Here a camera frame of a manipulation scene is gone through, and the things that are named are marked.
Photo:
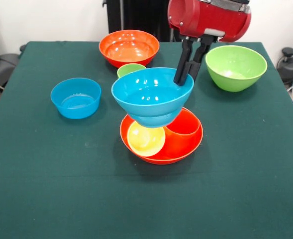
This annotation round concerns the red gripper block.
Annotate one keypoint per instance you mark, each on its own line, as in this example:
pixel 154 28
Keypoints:
pixel 206 20

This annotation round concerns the light blue plastic bowl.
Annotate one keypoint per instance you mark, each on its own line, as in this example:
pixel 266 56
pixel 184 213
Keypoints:
pixel 149 99

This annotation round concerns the orange plastic cup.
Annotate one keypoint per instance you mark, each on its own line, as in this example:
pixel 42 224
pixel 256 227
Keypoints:
pixel 186 127

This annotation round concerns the orange plastic bowl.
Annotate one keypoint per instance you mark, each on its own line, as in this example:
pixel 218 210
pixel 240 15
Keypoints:
pixel 129 49
pixel 186 149

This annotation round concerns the yellow plastic cup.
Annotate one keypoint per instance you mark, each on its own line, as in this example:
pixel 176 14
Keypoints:
pixel 146 143

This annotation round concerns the blue ribbed plastic bowl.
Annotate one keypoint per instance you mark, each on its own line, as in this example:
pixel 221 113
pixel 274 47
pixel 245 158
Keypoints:
pixel 75 104

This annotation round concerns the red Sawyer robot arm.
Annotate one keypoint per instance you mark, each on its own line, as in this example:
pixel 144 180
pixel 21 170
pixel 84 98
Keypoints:
pixel 231 4

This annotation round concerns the green plastic bowl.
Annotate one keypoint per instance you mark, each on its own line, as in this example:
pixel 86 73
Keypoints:
pixel 236 64

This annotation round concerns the green plastic cup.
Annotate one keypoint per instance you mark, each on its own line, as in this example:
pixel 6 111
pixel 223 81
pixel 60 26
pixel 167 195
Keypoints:
pixel 126 71

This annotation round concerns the dark green tablecloth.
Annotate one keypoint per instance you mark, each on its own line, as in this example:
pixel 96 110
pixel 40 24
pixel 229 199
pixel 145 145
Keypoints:
pixel 146 199

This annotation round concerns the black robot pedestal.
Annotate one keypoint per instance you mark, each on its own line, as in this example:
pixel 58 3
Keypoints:
pixel 141 17

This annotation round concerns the grey pedestal foot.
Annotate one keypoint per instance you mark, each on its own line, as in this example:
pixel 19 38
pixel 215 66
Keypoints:
pixel 292 64
pixel 4 68

